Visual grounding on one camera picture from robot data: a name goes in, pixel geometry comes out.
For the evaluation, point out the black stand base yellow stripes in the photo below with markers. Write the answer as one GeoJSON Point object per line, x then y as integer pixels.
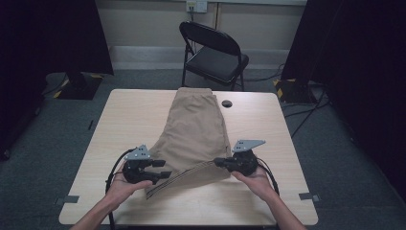
{"type": "Point", "coordinates": [78, 87]}
{"type": "Point", "coordinates": [295, 91]}

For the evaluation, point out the white wall socket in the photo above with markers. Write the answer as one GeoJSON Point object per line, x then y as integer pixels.
{"type": "Point", "coordinates": [196, 6]}

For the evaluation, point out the beige shorts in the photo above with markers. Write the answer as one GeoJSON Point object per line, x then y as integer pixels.
{"type": "Point", "coordinates": [194, 134]}

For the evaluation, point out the person's right hand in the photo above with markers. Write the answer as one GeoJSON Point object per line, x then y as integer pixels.
{"type": "Point", "coordinates": [255, 185]}

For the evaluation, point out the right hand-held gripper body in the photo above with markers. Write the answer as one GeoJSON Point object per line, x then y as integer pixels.
{"type": "Point", "coordinates": [244, 159]}

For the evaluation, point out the person's left hand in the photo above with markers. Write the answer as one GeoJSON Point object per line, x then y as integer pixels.
{"type": "Point", "coordinates": [124, 190]}

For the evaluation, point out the black folding chair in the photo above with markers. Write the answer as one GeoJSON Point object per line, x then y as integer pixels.
{"type": "Point", "coordinates": [217, 60]}

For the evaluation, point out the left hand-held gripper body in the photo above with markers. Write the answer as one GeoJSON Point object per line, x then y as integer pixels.
{"type": "Point", "coordinates": [137, 166]}

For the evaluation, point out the small black floor strip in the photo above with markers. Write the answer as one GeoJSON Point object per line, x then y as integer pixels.
{"type": "Point", "coordinates": [91, 124]}

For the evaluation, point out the grey tape strip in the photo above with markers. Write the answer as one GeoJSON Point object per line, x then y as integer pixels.
{"type": "Point", "coordinates": [309, 196]}
{"type": "Point", "coordinates": [68, 199]}

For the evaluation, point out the black curtain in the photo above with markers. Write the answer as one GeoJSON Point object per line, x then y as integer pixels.
{"type": "Point", "coordinates": [48, 38]}
{"type": "Point", "coordinates": [357, 64]}

